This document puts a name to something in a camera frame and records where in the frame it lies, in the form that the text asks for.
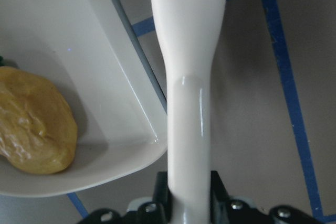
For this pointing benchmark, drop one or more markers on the beige plastic dustpan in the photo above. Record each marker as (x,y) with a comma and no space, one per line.
(85,49)

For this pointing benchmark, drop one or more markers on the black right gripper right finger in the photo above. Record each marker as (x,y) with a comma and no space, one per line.
(227,209)

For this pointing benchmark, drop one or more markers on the brown potato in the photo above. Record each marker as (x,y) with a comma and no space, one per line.
(38,131)

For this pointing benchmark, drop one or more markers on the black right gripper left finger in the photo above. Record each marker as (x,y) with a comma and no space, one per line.
(156,211)

